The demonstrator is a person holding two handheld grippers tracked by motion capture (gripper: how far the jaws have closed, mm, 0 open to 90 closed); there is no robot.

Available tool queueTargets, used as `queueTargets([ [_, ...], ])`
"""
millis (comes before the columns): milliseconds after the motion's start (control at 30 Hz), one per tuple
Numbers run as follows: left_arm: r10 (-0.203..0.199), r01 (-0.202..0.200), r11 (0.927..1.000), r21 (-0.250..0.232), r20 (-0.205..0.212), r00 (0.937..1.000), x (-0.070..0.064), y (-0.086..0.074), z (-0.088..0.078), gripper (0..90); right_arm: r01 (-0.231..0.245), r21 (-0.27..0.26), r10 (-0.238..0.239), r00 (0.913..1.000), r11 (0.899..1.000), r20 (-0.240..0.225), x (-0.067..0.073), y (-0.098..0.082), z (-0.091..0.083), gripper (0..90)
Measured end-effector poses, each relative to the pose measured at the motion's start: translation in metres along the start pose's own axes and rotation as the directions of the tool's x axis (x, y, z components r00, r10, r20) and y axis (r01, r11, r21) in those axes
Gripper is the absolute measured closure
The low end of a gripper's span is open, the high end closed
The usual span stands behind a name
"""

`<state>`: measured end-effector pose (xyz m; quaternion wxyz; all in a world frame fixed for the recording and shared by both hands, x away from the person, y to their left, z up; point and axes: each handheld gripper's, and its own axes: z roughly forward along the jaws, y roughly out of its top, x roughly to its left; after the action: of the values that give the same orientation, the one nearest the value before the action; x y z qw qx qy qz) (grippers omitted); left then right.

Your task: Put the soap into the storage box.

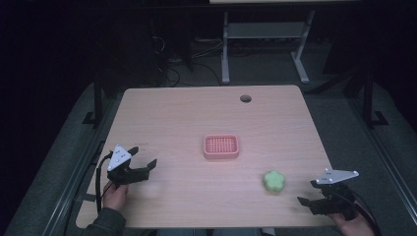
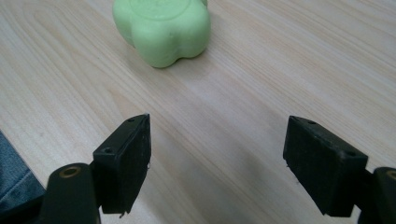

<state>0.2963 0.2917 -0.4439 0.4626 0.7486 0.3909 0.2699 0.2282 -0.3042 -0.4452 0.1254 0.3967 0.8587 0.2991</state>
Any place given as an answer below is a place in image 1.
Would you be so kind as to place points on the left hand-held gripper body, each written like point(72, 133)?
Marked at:
point(119, 158)

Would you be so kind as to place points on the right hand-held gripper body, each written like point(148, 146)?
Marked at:
point(337, 176)

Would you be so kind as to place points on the green flower-shaped soap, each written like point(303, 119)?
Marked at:
point(274, 181)

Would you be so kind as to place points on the pink soap dish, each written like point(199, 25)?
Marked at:
point(221, 146)

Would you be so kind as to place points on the person's left hand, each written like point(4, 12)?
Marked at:
point(114, 198)

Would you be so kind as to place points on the person's right hand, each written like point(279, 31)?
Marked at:
point(355, 227)

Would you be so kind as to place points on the black metal stand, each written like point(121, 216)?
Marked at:
point(97, 101)
point(369, 98)

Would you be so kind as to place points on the white metal table frame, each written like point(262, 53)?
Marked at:
point(225, 65)

